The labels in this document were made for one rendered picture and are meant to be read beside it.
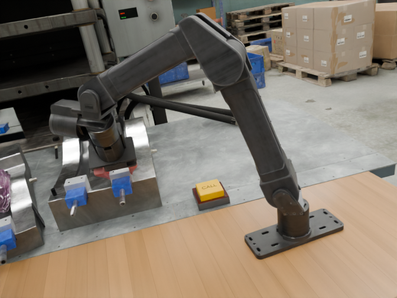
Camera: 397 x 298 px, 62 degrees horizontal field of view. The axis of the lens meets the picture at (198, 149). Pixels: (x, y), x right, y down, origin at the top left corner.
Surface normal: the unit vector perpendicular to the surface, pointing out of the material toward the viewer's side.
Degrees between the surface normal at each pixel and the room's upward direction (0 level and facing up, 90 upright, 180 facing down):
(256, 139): 91
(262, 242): 0
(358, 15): 99
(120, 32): 90
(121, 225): 0
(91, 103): 90
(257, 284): 0
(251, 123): 89
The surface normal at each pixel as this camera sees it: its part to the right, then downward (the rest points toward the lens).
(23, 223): -0.14, -0.90
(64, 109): -0.20, 0.47
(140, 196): 0.21, 0.39
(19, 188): 0.09, -0.66
